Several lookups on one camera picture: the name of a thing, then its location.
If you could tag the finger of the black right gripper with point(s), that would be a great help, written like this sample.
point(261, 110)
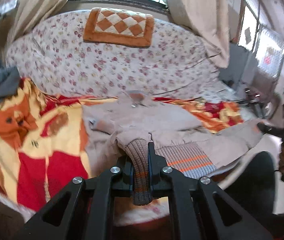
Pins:
point(266, 129)

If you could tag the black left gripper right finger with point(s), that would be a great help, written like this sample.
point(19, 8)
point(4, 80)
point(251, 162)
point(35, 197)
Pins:
point(199, 208)

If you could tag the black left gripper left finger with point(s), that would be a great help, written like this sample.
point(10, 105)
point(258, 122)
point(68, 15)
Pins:
point(84, 208)

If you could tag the beige jacket with striped trim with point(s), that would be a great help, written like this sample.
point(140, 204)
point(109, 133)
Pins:
point(127, 125)

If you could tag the red yellow orange fleece blanket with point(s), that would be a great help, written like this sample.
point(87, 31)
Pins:
point(43, 141)

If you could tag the beige curtain right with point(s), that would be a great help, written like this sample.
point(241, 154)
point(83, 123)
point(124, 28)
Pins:
point(207, 19)

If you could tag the beige curtain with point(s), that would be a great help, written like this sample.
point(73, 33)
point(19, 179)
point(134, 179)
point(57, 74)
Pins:
point(28, 14)
point(207, 19)

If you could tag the floral white duvet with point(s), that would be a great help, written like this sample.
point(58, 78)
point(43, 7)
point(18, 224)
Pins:
point(58, 60)

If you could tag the orange checkered cushion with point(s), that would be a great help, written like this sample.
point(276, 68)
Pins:
point(118, 26)

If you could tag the beige curtain left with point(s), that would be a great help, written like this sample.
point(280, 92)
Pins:
point(28, 14)

